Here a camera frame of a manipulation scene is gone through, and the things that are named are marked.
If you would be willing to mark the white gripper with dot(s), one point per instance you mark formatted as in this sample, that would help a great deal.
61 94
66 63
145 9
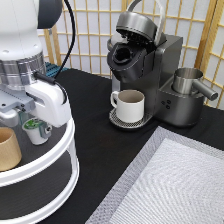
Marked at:
45 101

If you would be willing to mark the white ceramic mug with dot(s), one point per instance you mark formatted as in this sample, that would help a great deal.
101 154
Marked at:
128 105

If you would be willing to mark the grey coffee machine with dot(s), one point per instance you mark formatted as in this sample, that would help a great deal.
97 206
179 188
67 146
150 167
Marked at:
142 57

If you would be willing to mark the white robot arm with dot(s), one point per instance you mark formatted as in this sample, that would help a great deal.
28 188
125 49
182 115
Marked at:
21 53

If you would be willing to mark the blue ribbed metal block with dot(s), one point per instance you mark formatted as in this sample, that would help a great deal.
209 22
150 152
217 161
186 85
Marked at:
52 69

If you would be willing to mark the grey woven placemat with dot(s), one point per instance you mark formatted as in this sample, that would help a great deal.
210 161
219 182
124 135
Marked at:
172 180

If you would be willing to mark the steel milk frother jug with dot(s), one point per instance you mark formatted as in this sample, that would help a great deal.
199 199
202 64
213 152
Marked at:
187 80

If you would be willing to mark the tan wooden cup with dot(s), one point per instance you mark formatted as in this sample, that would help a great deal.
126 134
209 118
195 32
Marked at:
10 153

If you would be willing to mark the wooden shoji screen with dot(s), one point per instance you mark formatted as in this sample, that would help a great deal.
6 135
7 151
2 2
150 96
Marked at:
80 36

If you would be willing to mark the white two-tier round shelf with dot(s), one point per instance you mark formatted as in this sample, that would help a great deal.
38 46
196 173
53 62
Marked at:
42 181

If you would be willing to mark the white coffee pod green lid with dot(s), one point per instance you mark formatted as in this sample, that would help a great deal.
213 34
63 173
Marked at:
31 127

